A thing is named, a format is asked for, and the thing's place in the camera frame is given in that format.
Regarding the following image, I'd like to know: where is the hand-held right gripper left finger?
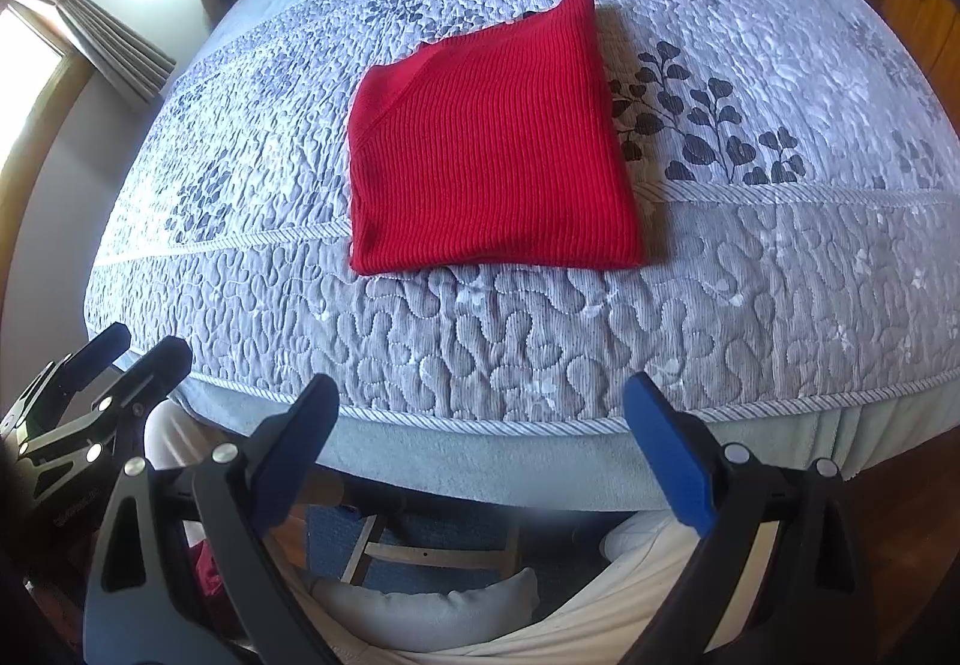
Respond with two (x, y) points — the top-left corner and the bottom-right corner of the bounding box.
(81, 372), (342, 665)

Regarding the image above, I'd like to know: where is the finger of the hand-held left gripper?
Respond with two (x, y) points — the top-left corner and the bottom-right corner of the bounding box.
(0, 321), (132, 426)
(15, 335), (194, 479)

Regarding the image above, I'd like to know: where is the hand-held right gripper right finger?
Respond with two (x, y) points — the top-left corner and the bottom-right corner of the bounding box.
(624, 371), (886, 665)

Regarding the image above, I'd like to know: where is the red knit sweater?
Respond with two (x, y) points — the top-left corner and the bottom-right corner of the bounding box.
(347, 0), (646, 276)

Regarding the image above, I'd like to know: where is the person's right leg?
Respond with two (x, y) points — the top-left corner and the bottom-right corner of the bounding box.
(600, 507), (758, 665)

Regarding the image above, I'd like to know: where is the person's leg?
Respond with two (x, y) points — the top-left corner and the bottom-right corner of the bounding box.
(307, 567), (541, 665)
(600, 507), (758, 665)

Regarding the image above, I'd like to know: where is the wooden stool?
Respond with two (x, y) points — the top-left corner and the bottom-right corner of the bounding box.
(341, 511), (526, 587)

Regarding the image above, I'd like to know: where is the grey leaf-print quilted bedspread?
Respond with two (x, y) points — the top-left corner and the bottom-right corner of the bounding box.
(82, 0), (960, 430)

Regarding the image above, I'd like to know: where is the person's left leg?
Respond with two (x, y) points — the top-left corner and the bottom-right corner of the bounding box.
(307, 567), (541, 665)

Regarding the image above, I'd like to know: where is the grey curtain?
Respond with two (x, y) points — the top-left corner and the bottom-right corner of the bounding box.
(22, 0), (177, 104)

